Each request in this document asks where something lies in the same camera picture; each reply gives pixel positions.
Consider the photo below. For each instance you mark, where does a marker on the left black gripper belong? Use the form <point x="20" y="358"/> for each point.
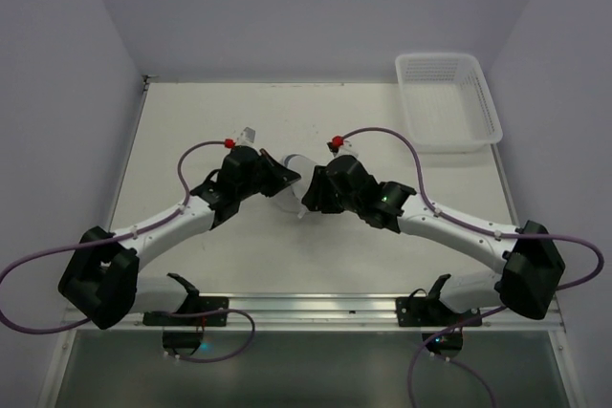
<point x="268" y="176"/>

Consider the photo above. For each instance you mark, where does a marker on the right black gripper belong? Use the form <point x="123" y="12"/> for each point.
<point x="318" y="189"/>

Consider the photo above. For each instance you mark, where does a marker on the white mesh laundry bag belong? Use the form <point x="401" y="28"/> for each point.
<point x="290" y="199"/>

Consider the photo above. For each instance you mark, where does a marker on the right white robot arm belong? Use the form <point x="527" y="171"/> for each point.
<point x="521" y="267"/>

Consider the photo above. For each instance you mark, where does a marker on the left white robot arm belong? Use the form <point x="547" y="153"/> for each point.
<point x="102" y="278"/>

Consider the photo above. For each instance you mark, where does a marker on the white plastic basket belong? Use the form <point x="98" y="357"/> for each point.
<point x="447" y="103"/>

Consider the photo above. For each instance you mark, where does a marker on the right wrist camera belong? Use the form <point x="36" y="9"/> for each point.
<point x="339" y="146"/>

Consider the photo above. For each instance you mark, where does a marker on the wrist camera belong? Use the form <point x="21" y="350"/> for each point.
<point x="246" y="137"/>
<point x="339" y="146"/>

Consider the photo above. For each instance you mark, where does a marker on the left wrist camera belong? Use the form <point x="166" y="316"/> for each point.
<point x="246" y="137"/>

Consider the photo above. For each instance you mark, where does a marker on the aluminium mounting rail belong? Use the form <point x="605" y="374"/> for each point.
<point x="366" y="312"/>

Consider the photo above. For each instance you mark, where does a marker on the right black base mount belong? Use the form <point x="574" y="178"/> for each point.
<point x="423" y="308"/>

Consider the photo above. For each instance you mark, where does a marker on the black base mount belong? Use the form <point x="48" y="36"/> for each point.
<point x="423" y="308"/>
<point x="183" y="312"/>

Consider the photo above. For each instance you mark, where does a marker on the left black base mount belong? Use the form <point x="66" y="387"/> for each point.
<point x="183" y="312"/>

